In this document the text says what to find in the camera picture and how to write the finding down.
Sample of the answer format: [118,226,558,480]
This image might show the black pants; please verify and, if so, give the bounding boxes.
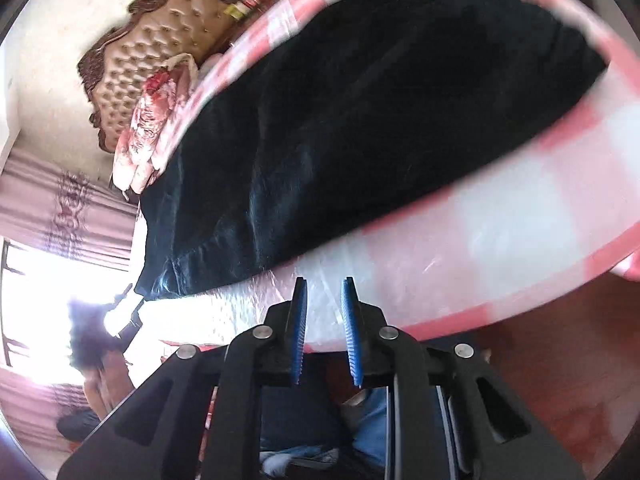
[136,0,608,300]

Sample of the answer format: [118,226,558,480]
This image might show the red white checkered tablecloth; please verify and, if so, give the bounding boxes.
[141,0,639,352]

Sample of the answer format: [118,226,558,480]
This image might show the pink patterned curtain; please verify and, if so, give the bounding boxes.
[1,148,137,271]

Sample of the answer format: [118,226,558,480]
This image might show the floral pink quilt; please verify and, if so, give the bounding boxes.
[112,53,221,195]

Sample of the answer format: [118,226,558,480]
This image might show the tufted tan headboard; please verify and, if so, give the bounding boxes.
[77,0,240,154]

